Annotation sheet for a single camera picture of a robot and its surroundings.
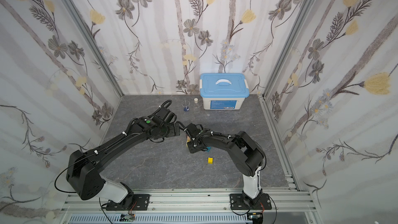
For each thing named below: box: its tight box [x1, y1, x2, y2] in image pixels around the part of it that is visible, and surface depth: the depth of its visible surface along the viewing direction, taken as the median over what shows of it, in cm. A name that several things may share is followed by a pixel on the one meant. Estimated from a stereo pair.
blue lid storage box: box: [199, 72, 250, 110], surface depth 106 cm
